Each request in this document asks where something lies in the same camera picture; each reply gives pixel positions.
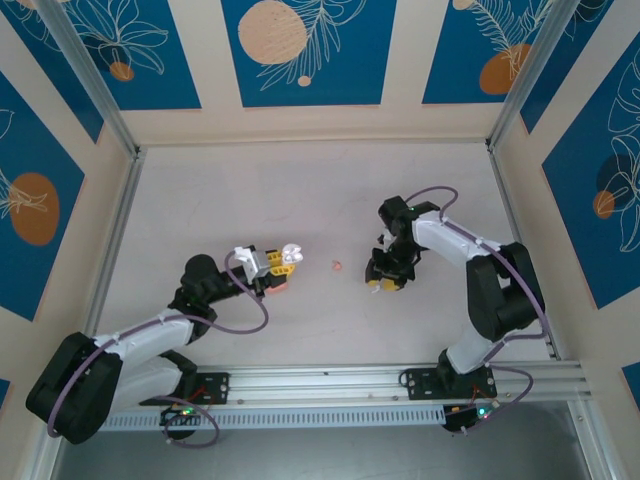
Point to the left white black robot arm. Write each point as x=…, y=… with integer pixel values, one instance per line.
x=150, y=340

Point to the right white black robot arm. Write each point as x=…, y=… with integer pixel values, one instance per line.
x=450, y=245

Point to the controller board with green light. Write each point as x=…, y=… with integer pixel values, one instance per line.
x=475, y=415
x=182, y=412

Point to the grey metal sheet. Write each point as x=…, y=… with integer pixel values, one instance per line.
x=325, y=457

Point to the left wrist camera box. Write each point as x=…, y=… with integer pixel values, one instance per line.
x=260, y=264

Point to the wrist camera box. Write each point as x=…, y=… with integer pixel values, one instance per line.
x=381, y=240
x=260, y=264

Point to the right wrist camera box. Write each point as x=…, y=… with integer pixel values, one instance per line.
x=381, y=240

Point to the aluminium side rail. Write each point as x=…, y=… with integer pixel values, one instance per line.
x=508, y=200
x=120, y=225

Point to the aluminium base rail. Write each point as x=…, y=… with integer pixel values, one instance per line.
x=325, y=385

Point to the blue floral wall panel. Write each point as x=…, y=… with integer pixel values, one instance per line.
x=45, y=50
x=350, y=75
x=30, y=150
x=150, y=75
x=575, y=60
x=590, y=225
x=450, y=50

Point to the aluminium frame post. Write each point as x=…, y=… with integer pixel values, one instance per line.
x=90, y=80
x=530, y=75

